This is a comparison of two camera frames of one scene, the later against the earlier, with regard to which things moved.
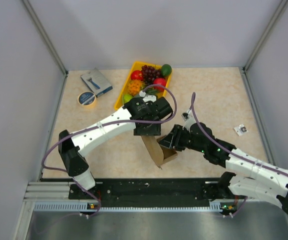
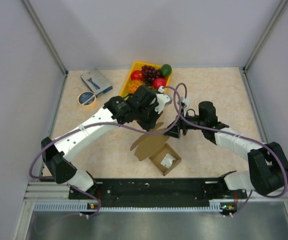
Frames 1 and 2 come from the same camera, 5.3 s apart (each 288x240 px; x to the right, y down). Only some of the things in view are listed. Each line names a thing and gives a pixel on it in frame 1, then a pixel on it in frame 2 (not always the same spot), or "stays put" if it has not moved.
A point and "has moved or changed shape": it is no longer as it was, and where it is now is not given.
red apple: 159,81 stays put
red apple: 136,74 stays put
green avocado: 166,69 stays put
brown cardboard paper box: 159,154 has moved or changed shape
